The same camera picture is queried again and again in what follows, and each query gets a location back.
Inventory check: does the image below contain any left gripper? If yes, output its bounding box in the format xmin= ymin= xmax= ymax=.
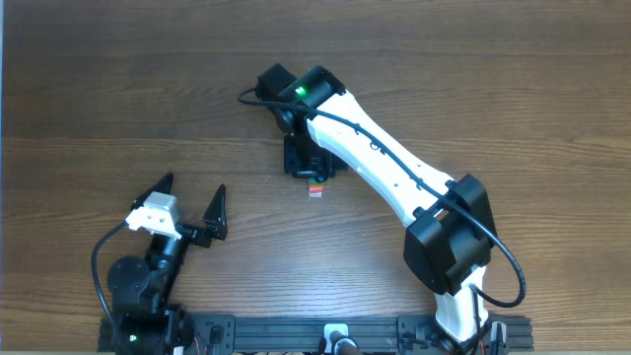
xmin=130 ymin=172 xmax=230 ymax=249

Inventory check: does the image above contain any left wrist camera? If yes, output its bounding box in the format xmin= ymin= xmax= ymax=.
xmin=124 ymin=191 xmax=183 ymax=242

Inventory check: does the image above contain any mounting rail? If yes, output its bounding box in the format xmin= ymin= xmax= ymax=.
xmin=97 ymin=314 xmax=534 ymax=355

